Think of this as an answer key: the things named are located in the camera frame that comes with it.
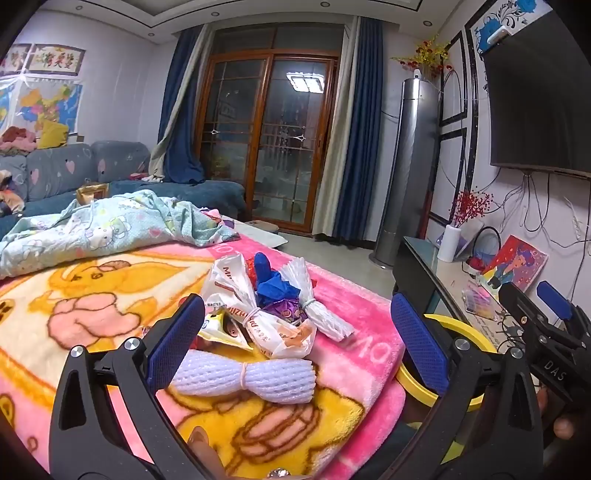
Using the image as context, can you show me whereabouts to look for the light blue printed quilt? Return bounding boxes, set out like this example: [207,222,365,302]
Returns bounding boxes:
[0,189,241,280]

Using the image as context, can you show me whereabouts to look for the silver tower air conditioner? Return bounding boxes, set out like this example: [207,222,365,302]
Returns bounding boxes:
[373,78,441,268]

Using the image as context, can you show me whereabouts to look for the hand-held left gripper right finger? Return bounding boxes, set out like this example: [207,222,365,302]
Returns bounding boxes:
[383,293,544,480]

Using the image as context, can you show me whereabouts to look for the white power strip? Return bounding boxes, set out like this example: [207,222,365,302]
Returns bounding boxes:
[564,196,585,241]

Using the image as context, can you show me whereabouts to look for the yellow and red flower decoration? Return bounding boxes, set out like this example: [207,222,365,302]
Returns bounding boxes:
[392,39,455,81]

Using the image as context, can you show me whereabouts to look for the crumpled clothes on sofa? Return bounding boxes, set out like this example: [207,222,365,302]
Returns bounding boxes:
[0,170,26,215]

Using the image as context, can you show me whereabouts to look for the yellow snack packet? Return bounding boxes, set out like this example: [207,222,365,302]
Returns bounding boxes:
[198,311,254,354]

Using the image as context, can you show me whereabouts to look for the wall map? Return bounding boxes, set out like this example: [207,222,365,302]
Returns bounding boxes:
[0,78,84,137]

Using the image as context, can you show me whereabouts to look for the blue and beige curtain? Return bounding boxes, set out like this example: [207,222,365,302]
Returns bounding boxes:
[311,16,386,245]
[148,23,215,184]

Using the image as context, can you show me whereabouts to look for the blue flower wall sticker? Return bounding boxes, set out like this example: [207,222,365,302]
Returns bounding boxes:
[475,0,548,54]

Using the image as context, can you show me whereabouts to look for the black glass television stand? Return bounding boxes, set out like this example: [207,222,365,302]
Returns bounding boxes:
[392,236,541,370]

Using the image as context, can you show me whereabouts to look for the person's right hand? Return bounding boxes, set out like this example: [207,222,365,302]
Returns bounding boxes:
[536,388,578,441]

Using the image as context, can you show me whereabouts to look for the pile of clothes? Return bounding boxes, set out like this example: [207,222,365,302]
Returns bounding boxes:
[0,126,38,155]

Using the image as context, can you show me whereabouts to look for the blue sofa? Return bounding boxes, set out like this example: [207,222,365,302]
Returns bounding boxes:
[0,141,247,241]

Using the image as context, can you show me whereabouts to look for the gold box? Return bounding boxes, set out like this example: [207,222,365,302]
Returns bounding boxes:
[76,182,109,204]

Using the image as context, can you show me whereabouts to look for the white foam net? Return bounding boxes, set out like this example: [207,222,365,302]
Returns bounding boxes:
[277,257,355,342]
[172,348,317,406]

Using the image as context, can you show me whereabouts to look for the wooden framed glass door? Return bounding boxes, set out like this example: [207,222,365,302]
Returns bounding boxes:
[194,25,345,234]

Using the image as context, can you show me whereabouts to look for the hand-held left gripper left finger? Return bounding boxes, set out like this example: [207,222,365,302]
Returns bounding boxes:
[48,293,218,480]

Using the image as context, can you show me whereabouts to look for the pink printed blanket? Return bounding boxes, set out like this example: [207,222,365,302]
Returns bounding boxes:
[0,231,407,480]

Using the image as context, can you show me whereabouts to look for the person's left hand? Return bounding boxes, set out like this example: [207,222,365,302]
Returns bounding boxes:
[187,425,315,480]

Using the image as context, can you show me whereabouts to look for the black television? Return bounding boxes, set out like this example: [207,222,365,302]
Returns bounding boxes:
[480,11,591,178]

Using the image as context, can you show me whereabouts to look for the white floor mat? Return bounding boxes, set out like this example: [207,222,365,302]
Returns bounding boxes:
[231,228,289,250]

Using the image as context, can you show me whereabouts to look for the colourful cartoon picture book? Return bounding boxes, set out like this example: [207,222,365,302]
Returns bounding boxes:
[478,234,549,296]

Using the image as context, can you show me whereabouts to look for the blue plastic bag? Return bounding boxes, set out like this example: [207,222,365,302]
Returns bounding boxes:
[253,253,303,308]

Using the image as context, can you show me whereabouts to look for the colourful paint set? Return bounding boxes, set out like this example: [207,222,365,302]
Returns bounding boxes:
[462,279,497,319]

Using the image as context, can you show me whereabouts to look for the black handled basket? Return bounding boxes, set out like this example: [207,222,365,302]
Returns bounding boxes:
[464,227,502,273]

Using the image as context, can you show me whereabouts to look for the white orange-print plastic bag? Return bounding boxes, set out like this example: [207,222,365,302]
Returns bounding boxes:
[201,251,319,360]

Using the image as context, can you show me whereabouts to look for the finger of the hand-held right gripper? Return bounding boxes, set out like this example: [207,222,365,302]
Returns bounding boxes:
[499,281,546,333]
[538,281,575,326]

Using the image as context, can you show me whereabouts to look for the yellow round bin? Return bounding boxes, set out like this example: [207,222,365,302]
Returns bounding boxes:
[394,314,497,414]

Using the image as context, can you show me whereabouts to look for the framed calligraphy poster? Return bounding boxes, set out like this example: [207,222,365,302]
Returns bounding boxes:
[23,44,83,75]

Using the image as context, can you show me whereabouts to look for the purple wrapper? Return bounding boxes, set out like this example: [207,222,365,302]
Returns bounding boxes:
[263,295,308,326]

